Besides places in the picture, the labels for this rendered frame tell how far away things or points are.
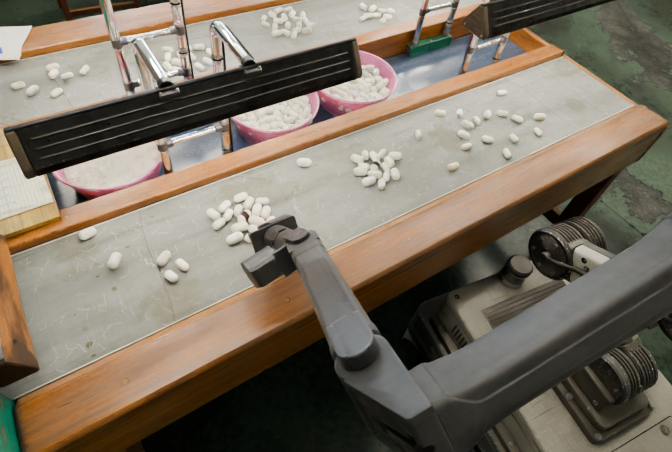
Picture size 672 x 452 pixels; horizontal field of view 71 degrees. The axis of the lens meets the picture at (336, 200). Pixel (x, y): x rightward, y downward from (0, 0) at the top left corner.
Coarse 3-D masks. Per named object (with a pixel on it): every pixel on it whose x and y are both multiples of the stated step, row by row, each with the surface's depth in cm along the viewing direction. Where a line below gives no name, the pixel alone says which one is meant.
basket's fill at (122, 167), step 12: (144, 144) 120; (108, 156) 115; (120, 156) 116; (132, 156) 117; (144, 156) 117; (156, 156) 118; (72, 168) 112; (84, 168) 113; (96, 168) 113; (108, 168) 114; (120, 168) 113; (132, 168) 114; (144, 168) 115; (72, 180) 111; (84, 180) 110; (96, 180) 110; (108, 180) 112; (120, 180) 111; (132, 180) 112
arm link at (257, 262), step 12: (300, 228) 83; (288, 240) 81; (300, 240) 79; (264, 252) 85; (276, 252) 82; (288, 252) 83; (252, 264) 83; (264, 264) 82; (276, 264) 83; (288, 264) 84; (252, 276) 82; (264, 276) 82; (276, 276) 83
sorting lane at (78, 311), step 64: (384, 128) 133; (448, 128) 136; (512, 128) 139; (576, 128) 142; (192, 192) 111; (256, 192) 113; (320, 192) 115; (384, 192) 117; (448, 192) 119; (64, 256) 96; (128, 256) 98; (192, 256) 100; (64, 320) 88; (128, 320) 89
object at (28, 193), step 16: (16, 160) 106; (0, 176) 103; (16, 176) 103; (0, 192) 100; (16, 192) 101; (32, 192) 101; (48, 192) 101; (0, 208) 98; (16, 208) 98; (32, 208) 98
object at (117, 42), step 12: (108, 0) 100; (180, 0) 110; (108, 12) 102; (180, 12) 111; (108, 24) 104; (180, 24) 112; (132, 36) 109; (144, 36) 110; (156, 36) 112; (180, 36) 115; (120, 48) 109; (180, 48) 117; (120, 60) 111; (180, 60) 120; (120, 72) 113; (168, 72) 121; (180, 72) 122; (192, 72) 125; (132, 84) 117
